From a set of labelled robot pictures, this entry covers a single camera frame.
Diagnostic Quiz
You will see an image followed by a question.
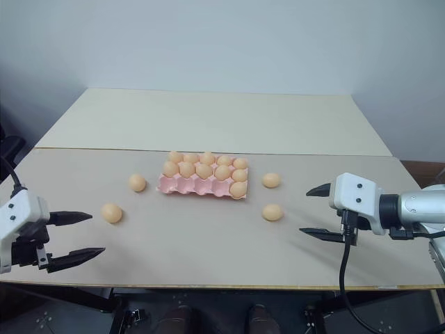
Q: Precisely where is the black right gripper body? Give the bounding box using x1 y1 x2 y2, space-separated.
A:
338 208 362 242

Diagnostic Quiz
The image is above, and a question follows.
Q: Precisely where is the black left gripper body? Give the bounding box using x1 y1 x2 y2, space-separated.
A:
11 212 54 273

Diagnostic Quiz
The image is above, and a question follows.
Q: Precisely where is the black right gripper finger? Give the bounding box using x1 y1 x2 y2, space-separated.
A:
298 227 359 247
305 182 337 200

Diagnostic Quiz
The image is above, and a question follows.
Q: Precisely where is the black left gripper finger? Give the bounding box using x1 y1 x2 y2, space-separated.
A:
46 247 106 273
48 209 93 228

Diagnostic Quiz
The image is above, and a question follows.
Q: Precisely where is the pink egg tray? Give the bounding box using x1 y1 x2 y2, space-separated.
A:
155 158 250 201

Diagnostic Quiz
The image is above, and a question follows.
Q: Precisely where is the brown wooden furniture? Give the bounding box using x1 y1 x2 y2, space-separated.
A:
399 159 445 191

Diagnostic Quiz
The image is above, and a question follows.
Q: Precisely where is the silver robot torso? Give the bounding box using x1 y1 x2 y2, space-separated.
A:
426 222 445 290

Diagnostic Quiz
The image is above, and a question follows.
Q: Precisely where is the dark brown rounded shape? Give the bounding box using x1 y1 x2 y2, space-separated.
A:
162 305 196 334
245 303 280 334

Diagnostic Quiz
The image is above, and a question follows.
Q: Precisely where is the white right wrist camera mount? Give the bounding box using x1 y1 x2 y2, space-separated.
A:
327 172 387 237

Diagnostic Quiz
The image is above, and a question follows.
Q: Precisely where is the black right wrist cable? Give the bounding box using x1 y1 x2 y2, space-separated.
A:
338 209 387 334

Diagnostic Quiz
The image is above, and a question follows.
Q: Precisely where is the black table frame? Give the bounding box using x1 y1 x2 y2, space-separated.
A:
0 282 445 334

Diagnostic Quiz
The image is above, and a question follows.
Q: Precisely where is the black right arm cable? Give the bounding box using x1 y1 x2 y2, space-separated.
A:
388 225 445 241

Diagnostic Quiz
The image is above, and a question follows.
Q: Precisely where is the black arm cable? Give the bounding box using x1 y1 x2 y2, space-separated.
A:
0 155 24 191
388 225 445 241

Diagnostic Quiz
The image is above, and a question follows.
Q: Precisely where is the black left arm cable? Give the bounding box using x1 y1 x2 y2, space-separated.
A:
0 155 24 191

